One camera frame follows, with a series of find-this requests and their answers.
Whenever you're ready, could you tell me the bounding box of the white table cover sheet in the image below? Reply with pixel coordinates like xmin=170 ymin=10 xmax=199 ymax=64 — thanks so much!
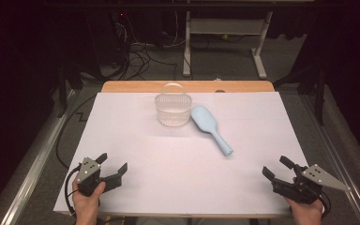
xmin=52 ymin=91 xmax=309 ymax=219

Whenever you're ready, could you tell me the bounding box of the hand-held gripper cable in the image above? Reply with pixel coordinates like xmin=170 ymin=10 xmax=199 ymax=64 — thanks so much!
xmin=318 ymin=190 xmax=333 ymax=218
xmin=63 ymin=165 xmax=83 ymax=218

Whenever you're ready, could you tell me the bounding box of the black stand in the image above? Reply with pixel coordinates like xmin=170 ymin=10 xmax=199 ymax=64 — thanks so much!
xmin=274 ymin=62 xmax=330 ymax=127
xmin=56 ymin=61 xmax=84 ymax=119

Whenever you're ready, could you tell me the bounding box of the metal floor rail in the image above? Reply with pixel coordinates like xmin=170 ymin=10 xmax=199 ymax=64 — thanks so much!
xmin=299 ymin=93 xmax=360 ymax=225
xmin=0 ymin=88 xmax=78 ymax=225

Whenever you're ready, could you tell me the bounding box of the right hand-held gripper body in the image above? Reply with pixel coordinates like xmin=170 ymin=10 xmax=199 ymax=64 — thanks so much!
xmin=272 ymin=164 xmax=352 ymax=205

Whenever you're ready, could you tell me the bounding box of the light blue hairbrush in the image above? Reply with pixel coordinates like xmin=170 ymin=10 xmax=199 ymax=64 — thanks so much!
xmin=189 ymin=105 xmax=234 ymax=158

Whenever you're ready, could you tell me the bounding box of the white plastic basket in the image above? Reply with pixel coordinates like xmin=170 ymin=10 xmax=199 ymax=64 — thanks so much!
xmin=154 ymin=82 xmax=194 ymax=128

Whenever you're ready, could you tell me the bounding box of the tangle of black cables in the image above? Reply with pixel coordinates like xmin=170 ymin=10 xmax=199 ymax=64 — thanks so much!
xmin=114 ymin=22 xmax=180 ymax=81

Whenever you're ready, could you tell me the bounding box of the person's left hand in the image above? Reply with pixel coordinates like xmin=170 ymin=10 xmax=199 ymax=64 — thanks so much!
xmin=71 ymin=183 xmax=107 ymax=225

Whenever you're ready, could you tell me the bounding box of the right hand-held gripper cable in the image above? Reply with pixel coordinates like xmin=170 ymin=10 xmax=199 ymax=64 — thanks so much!
xmin=318 ymin=190 xmax=333 ymax=218

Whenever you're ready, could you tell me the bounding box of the white metal desk frame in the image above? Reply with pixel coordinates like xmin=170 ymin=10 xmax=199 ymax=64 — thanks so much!
xmin=182 ymin=10 xmax=275 ymax=80

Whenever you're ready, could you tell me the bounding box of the black floor cable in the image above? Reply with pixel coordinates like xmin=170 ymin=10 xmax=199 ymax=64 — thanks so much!
xmin=55 ymin=94 xmax=98 ymax=170

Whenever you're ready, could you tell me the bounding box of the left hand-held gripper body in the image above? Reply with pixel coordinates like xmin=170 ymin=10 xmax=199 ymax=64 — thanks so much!
xmin=76 ymin=157 xmax=105 ymax=197

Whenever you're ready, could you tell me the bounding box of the left hand-held gripper cable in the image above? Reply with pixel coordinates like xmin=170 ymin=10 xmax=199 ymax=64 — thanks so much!
xmin=63 ymin=165 xmax=83 ymax=218

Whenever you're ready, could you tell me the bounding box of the person's right hand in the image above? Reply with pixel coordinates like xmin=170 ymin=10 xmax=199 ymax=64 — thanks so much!
xmin=283 ymin=196 xmax=325 ymax=225

